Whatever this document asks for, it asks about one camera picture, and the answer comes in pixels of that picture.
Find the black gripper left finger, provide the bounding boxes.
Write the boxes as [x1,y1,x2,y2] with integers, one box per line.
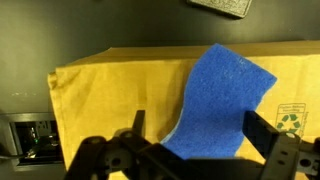
[131,109,147,137]

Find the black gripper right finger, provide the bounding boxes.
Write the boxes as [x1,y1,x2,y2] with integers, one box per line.
[242,110,280,158]

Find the blue sponge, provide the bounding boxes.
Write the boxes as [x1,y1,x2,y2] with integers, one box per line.
[160,43,278,161]

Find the cardboard box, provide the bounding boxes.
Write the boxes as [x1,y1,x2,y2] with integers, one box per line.
[47,39,320,180]

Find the black recessed power outlet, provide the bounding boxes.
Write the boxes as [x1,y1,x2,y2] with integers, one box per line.
[0,112,66,168]

